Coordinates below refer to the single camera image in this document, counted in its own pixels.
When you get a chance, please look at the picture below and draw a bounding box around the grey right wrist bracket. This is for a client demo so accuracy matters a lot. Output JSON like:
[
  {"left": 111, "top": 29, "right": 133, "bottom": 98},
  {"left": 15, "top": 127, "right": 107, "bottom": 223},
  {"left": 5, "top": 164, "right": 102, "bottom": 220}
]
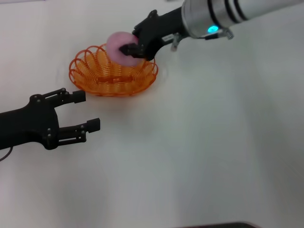
[{"left": 170, "top": 32, "right": 182, "bottom": 52}]

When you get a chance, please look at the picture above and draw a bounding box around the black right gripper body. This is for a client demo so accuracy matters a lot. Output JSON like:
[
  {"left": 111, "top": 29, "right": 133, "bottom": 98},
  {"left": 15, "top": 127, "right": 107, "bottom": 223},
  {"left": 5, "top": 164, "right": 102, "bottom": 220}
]
[{"left": 136, "top": 6, "right": 189, "bottom": 61}]

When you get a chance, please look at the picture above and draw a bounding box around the right arm cable connector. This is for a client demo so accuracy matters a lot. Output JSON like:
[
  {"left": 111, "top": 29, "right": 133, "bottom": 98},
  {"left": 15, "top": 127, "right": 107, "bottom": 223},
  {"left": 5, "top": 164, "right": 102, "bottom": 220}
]
[{"left": 199, "top": 28, "right": 235, "bottom": 41}]

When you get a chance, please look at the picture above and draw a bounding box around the pink peach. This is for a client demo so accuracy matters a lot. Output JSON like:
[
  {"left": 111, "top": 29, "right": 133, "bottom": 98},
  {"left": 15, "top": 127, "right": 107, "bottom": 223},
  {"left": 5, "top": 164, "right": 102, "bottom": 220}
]
[{"left": 105, "top": 31, "right": 140, "bottom": 67}]

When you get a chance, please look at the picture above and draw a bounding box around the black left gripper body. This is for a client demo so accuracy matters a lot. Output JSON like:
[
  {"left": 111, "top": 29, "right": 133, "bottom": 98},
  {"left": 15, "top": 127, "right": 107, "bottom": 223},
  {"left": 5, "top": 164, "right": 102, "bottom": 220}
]
[{"left": 0, "top": 94, "right": 60, "bottom": 151}]

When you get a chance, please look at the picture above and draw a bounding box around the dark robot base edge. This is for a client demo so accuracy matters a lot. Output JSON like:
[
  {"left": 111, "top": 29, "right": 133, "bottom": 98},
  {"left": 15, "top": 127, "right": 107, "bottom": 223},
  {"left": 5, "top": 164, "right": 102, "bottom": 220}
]
[{"left": 182, "top": 221, "right": 258, "bottom": 228}]

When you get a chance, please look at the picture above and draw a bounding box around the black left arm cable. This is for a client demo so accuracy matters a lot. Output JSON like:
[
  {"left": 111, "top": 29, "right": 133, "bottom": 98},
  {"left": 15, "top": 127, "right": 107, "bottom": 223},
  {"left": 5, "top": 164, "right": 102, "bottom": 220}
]
[{"left": 0, "top": 146, "right": 14, "bottom": 162}]

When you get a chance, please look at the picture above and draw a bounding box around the orange wire basket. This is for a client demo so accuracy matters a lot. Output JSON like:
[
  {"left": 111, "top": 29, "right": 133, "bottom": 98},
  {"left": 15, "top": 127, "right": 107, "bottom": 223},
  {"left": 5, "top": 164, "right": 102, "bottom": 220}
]
[{"left": 68, "top": 42, "right": 160, "bottom": 97}]

